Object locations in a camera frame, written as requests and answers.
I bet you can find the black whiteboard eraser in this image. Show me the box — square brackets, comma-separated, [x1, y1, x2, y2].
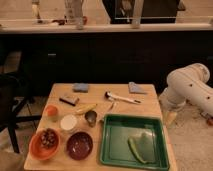
[59, 96, 79, 106]

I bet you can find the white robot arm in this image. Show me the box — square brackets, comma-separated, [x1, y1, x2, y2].
[159, 63, 213, 126]

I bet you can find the green plastic tray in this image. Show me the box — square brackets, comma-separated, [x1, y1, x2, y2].
[100, 114, 170, 171]

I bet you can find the dark metal cup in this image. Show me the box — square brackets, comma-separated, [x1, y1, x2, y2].
[85, 110, 97, 127]

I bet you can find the yellow banana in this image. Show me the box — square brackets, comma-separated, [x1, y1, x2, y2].
[75, 104, 97, 115]

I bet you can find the dark red bowl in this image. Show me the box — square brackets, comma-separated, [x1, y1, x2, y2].
[66, 131, 93, 160]

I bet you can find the blue sponge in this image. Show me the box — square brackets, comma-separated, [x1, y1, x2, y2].
[73, 83, 89, 93]

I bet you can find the white round lid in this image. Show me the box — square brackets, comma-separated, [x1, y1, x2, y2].
[60, 114, 77, 131]

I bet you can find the small orange cup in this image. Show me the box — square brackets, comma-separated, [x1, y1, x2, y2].
[45, 105, 58, 120]

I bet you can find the orange bowl with nuts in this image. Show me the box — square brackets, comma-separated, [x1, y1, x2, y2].
[29, 128, 60, 161]

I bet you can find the dark counter cabinet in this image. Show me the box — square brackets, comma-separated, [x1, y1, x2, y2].
[0, 31, 213, 95]

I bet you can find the black office chair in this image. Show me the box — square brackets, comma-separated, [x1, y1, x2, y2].
[0, 74, 41, 153]

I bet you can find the white black-handled brush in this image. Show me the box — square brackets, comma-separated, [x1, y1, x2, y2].
[105, 91, 141, 104]

